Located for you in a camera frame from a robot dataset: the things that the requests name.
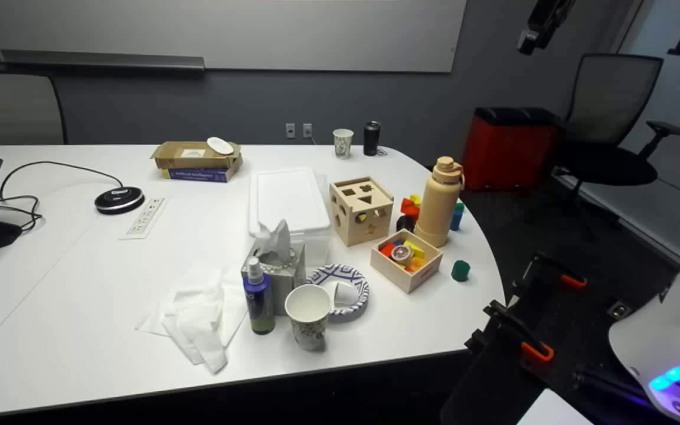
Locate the tan bottle with cap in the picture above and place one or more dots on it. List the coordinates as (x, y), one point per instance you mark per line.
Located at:
(437, 209)

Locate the blue cylinder block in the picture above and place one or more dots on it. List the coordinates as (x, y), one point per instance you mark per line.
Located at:
(457, 217)

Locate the white tissue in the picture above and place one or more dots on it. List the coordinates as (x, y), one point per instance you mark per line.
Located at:
(273, 236)

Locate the printed lid cylinder cup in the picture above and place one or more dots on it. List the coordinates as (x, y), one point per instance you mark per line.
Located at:
(403, 253)

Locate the yellow notched block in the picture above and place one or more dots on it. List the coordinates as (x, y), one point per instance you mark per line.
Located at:
(414, 199)

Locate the metal floor outlet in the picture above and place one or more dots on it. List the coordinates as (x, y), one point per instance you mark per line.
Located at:
(619, 308)

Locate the flat cardboard box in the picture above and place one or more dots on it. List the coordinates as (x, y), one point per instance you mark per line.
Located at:
(187, 154)

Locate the red rectangular toy block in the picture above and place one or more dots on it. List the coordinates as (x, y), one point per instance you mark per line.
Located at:
(389, 250)

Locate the wall whiteboard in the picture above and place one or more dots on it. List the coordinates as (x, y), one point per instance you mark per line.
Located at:
(278, 26)

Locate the green cylinder block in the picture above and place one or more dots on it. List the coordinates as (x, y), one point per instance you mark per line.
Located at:
(461, 270)

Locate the orange round toy disc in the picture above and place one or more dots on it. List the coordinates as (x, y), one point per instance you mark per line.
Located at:
(418, 265)

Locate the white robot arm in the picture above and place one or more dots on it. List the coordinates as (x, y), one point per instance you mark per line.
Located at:
(671, 314)

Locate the yellow wedge toy block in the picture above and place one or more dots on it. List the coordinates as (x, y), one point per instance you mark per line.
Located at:
(417, 248)

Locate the white paper towels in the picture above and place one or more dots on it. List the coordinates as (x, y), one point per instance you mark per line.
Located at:
(195, 321)

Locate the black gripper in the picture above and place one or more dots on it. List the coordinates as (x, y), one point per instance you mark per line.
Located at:
(548, 14)

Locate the grey tissue box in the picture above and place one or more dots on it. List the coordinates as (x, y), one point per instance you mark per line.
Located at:
(283, 272)

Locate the blue book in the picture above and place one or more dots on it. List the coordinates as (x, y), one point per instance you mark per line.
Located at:
(200, 176)

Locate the black round knob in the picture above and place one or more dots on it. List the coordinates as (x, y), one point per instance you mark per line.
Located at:
(405, 223)

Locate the printed white paper cup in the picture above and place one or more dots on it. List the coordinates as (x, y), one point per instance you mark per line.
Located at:
(343, 141)
(309, 314)

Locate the black tumbler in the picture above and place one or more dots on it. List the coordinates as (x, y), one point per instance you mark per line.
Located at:
(371, 139)

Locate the black mesh office chair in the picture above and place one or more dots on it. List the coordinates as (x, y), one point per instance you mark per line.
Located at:
(607, 94)

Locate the red bin black lid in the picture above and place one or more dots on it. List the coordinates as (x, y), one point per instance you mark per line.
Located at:
(508, 154)

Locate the white flat board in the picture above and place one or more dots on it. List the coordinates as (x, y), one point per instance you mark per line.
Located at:
(553, 408)

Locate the grey backed chair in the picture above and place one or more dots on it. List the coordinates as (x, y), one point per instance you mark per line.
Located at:
(11, 109)

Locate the small white paper cup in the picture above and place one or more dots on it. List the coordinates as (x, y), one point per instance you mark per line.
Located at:
(345, 296)

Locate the black round speaker puck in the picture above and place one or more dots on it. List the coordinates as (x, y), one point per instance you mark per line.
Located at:
(120, 199)

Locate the white wall outlet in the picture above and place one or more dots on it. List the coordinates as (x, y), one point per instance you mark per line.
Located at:
(309, 127)
(292, 127)

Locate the white round tape roll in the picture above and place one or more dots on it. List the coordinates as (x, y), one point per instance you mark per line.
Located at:
(221, 145)

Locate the white label strip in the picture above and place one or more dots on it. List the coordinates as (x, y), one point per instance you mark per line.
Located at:
(142, 217)

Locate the wooden shape sorter cube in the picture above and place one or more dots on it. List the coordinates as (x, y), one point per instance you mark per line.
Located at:
(360, 212)

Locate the white styrofoam box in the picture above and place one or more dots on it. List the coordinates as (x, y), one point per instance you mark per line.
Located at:
(288, 200)

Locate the red rounded block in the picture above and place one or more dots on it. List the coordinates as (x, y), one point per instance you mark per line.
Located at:
(409, 210)

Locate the spray bottle blue collar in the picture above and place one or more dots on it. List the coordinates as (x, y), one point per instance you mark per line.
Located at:
(258, 302)

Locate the wooden toy tray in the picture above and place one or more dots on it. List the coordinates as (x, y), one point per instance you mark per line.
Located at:
(403, 276)

